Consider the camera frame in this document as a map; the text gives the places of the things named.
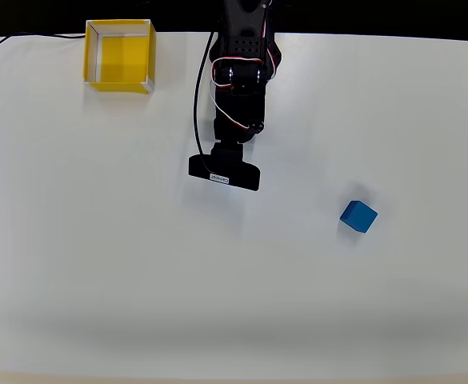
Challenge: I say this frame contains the blue cube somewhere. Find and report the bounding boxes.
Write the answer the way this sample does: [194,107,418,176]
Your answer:
[339,200,379,234]

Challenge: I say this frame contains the yellow open box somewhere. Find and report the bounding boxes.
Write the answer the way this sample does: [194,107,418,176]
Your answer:
[82,18,158,96]

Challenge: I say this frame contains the black bar webcam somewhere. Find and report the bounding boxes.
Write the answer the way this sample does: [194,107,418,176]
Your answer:
[188,142,262,192]

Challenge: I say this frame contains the white red servo wire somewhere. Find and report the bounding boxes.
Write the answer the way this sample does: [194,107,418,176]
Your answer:
[208,56,266,131]

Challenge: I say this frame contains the black webcam cable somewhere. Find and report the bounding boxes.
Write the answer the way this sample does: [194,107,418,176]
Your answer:
[193,30,219,182]

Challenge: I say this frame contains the thin black table cable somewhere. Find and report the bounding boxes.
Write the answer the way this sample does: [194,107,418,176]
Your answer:
[0,32,87,59]

